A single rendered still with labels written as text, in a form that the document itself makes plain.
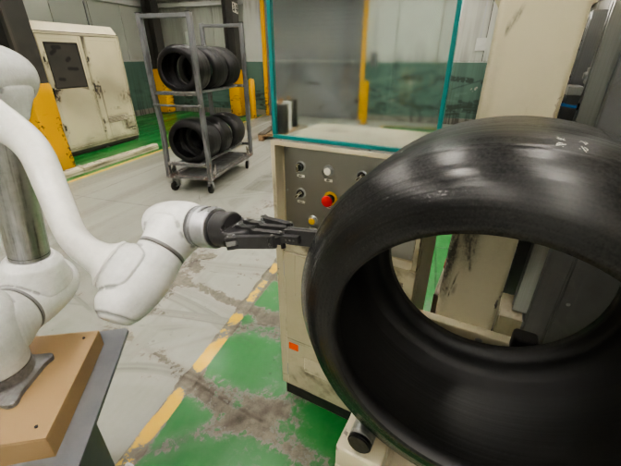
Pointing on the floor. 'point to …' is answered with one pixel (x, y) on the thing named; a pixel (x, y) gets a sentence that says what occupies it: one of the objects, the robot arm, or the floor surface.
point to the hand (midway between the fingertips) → (303, 237)
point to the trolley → (213, 136)
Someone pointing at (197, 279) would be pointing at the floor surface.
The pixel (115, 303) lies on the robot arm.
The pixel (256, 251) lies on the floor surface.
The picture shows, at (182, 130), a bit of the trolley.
